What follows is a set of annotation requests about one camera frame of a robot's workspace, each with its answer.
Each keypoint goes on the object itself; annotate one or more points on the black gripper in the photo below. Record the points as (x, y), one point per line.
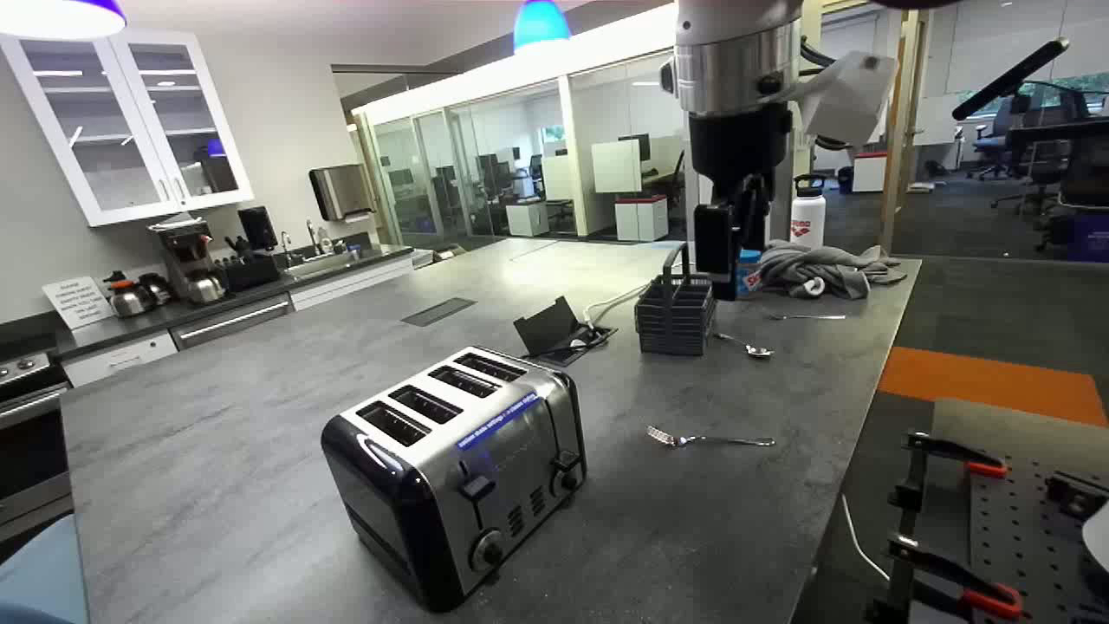
(738, 144)

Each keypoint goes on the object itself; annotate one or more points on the four-slot steel toaster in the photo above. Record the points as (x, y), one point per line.
(450, 461)

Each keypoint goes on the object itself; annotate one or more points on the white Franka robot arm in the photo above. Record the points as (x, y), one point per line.
(731, 58)

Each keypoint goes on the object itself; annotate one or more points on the black toaster knob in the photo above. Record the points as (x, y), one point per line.
(569, 477)
(487, 548)

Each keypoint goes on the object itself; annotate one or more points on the black toaster lever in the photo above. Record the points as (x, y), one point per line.
(475, 485)

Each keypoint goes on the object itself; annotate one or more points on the white plastic bottle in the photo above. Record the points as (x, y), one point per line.
(809, 218)

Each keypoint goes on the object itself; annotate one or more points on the black utensil basket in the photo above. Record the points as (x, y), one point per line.
(675, 316)

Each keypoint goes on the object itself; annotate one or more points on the metal spoon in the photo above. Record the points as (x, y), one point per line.
(748, 345)

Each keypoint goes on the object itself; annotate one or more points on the black pop-up outlet box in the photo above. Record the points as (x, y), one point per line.
(553, 328)

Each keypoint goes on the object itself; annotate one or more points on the metal fork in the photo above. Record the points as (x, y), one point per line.
(693, 437)

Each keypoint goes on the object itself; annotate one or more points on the blue pendant lamp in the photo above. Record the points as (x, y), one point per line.
(541, 22)

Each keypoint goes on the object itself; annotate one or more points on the dark table vent grille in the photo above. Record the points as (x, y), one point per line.
(438, 311)

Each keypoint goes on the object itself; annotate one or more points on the black tilted monitor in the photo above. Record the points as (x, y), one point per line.
(1008, 76)

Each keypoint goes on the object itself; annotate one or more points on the steel paper towel dispenser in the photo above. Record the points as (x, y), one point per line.
(342, 192)

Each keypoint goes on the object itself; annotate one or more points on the black perforated breadboard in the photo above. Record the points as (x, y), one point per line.
(1028, 541)

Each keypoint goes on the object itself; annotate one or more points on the black countertop appliance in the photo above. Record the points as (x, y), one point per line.
(256, 225)

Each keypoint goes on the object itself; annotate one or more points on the steel coffee maker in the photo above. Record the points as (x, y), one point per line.
(193, 262)

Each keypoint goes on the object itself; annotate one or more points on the white dishwasher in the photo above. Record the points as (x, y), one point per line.
(122, 359)

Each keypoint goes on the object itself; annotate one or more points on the white paper sign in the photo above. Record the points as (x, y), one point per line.
(78, 303)

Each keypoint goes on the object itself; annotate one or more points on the white pendant lamp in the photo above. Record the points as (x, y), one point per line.
(55, 15)

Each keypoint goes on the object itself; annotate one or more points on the steel oven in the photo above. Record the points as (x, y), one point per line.
(31, 453)

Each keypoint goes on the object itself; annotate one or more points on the light blue chair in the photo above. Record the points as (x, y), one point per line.
(39, 578)

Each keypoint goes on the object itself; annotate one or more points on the white wrist camera mount plate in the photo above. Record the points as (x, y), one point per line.
(850, 99)

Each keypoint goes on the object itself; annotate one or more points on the wooden post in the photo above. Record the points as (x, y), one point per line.
(902, 127)

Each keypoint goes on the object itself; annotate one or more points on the white glass-door wall cabinet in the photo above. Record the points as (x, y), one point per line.
(122, 127)

